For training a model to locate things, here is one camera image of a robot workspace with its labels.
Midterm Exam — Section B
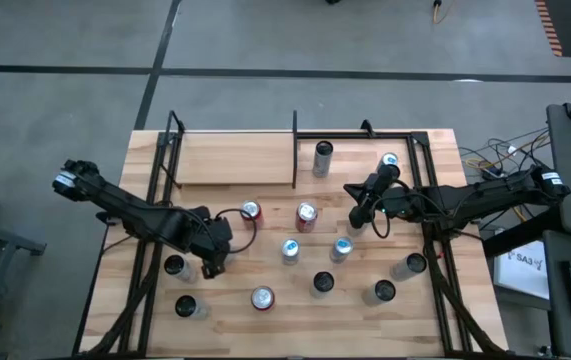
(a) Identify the red Coke Zero Sugar can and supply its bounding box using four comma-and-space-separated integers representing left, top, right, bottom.
250, 285, 277, 312

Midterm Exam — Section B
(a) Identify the grey metal side table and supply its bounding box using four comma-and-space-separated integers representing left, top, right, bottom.
0, 214, 48, 360

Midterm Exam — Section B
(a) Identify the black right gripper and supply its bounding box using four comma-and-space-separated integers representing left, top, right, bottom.
343, 179, 402, 230

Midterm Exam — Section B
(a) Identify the wooden shelf board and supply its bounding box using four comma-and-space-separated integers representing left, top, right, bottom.
175, 131, 297, 187

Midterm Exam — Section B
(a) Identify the black braided cable sleeve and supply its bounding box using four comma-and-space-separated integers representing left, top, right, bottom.
424, 244, 509, 357
84, 249, 164, 357

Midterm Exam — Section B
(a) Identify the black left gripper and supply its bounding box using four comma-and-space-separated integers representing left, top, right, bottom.
189, 205, 234, 280

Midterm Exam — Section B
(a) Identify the red Coca-Cola can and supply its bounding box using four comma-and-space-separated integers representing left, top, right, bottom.
294, 201, 319, 234
239, 199, 265, 230

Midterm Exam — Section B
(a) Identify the blue silver Red Bull can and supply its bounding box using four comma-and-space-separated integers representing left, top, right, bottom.
280, 238, 301, 266
328, 236, 355, 265
375, 151, 400, 169

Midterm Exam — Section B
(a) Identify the black desk leg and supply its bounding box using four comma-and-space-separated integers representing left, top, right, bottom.
482, 204, 566, 257

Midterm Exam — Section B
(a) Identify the yellow floor cable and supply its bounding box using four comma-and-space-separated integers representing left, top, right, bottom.
432, 0, 459, 25

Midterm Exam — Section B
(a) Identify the black clamp bracket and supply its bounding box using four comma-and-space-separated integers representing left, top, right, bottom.
359, 118, 379, 139

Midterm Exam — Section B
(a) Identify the black looped camera cable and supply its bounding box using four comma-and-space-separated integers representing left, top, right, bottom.
370, 207, 392, 240
214, 207, 259, 255

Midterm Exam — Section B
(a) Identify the black power strip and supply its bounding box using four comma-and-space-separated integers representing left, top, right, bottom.
482, 167, 511, 182

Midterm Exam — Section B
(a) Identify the tangle of floor cables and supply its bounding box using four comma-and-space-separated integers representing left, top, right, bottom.
457, 127, 554, 224

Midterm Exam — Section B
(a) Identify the white SA3 paper sign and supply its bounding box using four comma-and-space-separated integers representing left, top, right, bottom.
493, 239, 551, 301

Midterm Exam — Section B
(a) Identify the silver Celsius energy drink can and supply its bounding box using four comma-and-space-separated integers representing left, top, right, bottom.
308, 270, 336, 300
312, 139, 335, 179

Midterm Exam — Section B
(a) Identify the black shelf side post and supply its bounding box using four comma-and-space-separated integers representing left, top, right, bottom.
291, 109, 299, 190

